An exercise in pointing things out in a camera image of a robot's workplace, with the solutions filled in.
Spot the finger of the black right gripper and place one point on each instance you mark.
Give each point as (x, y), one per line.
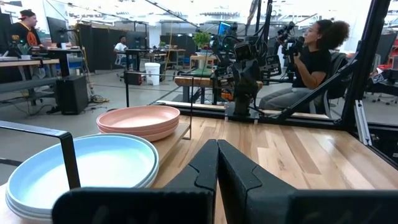
(240, 79)
(252, 77)

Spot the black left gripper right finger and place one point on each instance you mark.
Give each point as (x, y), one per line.
(280, 205)

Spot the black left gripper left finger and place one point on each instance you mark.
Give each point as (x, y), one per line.
(174, 205)

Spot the light pink plate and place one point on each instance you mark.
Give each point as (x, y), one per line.
(140, 119)
(155, 137)

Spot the sky blue plate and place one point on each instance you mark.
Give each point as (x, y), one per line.
(99, 168)

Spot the pale grey-blue plate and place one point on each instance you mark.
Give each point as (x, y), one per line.
(28, 217)

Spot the pale green plate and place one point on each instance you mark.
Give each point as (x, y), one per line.
(25, 212)

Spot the black background robot arm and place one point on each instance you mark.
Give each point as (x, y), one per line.
(292, 48)

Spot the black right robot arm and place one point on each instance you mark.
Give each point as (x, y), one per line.
(242, 105)

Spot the green table mat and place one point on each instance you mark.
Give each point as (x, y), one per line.
(202, 72)

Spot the person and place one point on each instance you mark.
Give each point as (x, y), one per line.
(314, 62)
(120, 46)
(26, 34)

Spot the wooden work table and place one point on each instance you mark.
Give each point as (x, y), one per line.
(192, 81)

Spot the monitor with bright blue screen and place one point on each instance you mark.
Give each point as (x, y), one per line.
(224, 28)

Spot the green leafy plant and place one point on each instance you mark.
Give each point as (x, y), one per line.
(202, 40)

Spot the black office chair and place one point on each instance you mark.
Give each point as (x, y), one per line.
(338, 71)

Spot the white plastic bucket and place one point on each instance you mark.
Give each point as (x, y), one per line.
(152, 73)

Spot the silver aluminium strut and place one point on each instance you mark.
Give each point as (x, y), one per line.
(362, 124)

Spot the black partition screen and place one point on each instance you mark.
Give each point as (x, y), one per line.
(99, 46)

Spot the black computer tower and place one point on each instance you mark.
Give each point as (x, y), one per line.
(72, 95)

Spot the black computer monitor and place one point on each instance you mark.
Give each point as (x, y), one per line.
(57, 29)

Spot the long wooden desk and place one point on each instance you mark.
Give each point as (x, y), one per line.
(28, 63)

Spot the small potted succulent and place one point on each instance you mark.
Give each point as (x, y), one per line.
(23, 50)

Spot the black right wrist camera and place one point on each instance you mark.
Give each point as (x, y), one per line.
(246, 51)

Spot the black aluminium table frame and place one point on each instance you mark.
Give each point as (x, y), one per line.
(363, 62)

